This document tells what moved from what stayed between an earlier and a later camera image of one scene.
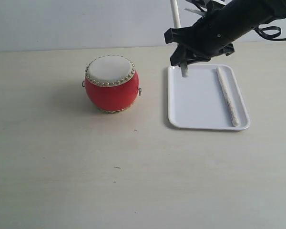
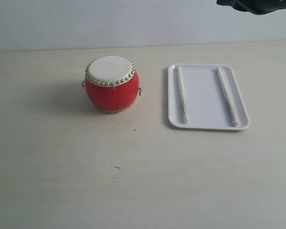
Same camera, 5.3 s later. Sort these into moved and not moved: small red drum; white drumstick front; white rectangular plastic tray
Moved: white drumstick front
Not moved: small red drum; white rectangular plastic tray
